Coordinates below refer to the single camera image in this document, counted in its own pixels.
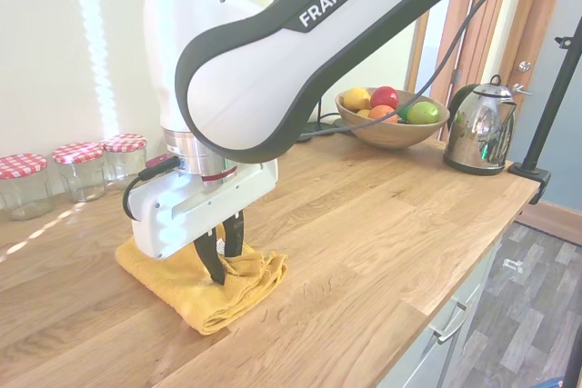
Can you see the black stand clamp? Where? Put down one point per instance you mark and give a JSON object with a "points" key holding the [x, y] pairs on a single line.
{"points": [[532, 179]]}

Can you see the grey kitchen cabinet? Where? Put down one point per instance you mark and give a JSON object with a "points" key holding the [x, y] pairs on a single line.
{"points": [[445, 315]]}

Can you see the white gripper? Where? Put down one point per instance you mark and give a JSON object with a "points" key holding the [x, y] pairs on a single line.
{"points": [[191, 211]]}

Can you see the red apple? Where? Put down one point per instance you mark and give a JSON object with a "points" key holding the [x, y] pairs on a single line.
{"points": [[384, 97]]}

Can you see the wooden door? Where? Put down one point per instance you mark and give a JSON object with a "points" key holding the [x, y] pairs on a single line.
{"points": [[495, 20]]}

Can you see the wooden fruit bowl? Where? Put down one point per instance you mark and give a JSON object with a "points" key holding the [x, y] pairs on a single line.
{"points": [[395, 133]]}

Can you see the black camera stand pole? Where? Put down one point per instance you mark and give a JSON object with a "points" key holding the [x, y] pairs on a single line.
{"points": [[554, 88]]}

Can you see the orange fruit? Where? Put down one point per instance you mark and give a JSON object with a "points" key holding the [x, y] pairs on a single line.
{"points": [[381, 113]]}

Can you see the green apple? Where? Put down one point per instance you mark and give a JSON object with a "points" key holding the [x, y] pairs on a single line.
{"points": [[423, 112]]}

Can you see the stainless steel kettle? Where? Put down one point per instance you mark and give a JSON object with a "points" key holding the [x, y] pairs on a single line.
{"points": [[482, 133]]}

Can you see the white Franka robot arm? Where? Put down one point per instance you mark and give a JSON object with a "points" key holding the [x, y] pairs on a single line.
{"points": [[254, 74]]}

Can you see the glass jar red checked lid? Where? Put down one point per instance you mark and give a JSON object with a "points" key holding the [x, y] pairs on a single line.
{"points": [[23, 188], [82, 174], [125, 163]]}

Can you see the yellow lemon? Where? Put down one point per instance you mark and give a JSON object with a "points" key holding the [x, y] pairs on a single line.
{"points": [[356, 98]]}

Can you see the yellow terry cloth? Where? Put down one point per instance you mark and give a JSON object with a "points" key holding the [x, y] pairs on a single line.
{"points": [[200, 288]]}

